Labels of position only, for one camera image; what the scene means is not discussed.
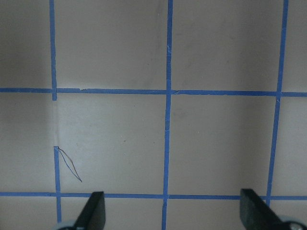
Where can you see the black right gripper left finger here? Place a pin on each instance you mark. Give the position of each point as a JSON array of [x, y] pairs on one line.
[[93, 215]]

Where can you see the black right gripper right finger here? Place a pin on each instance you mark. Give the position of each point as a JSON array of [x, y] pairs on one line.
[[256, 215]]

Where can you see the loose thin thread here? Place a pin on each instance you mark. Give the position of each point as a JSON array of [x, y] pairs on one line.
[[70, 164]]

